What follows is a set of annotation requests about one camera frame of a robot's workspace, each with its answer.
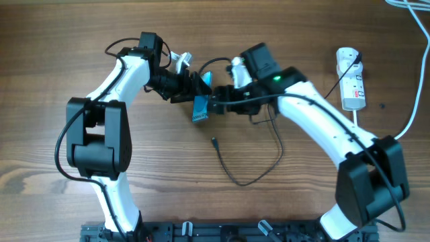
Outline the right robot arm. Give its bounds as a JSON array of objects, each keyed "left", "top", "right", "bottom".
[{"left": 208, "top": 43, "right": 410, "bottom": 241}]

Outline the white charger plug adapter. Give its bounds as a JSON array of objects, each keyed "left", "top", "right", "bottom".
[{"left": 336, "top": 47, "right": 363, "bottom": 77}]

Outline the blue Galaxy smartphone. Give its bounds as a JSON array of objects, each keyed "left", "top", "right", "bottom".
[{"left": 191, "top": 71, "right": 212, "bottom": 123}]

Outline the white power strip socket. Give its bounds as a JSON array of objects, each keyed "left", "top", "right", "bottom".
[{"left": 335, "top": 46, "right": 366, "bottom": 112}]

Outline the black charger cable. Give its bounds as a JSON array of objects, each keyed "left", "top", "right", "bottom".
[{"left": 211, "top": 52, "right": 363, "bottom": 187}]

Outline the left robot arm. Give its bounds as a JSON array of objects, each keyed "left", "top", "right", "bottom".
[{"left": 54, "top": 32, "right": 212, "bottom": 239}]

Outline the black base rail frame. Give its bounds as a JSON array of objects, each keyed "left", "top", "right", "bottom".
[{"left": 79, "top": 220, "right": 380, "bottom": 242}]

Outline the white power strip cord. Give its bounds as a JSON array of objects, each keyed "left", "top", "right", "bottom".
[{"left": 351, "top": 0, "right": 430, "bottom": 140}]

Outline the white cables top right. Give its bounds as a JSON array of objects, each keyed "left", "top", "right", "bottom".
[{"left": 384, "top": 0, "right": 430, "bottom": 12}]

